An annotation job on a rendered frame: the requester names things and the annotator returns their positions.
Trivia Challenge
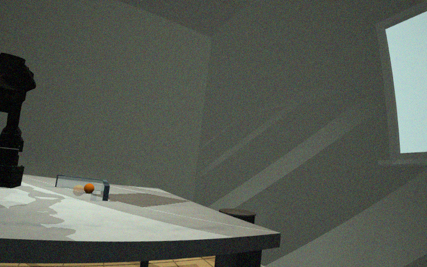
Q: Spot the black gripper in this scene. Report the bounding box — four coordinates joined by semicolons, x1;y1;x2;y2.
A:
0;62;36;106

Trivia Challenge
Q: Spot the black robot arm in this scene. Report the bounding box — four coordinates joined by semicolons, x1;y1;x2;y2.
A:
0;53;26;166

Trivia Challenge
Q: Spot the clear blue-grey l-shaped low wall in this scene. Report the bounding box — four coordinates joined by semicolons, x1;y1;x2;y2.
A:
57;175;110;201

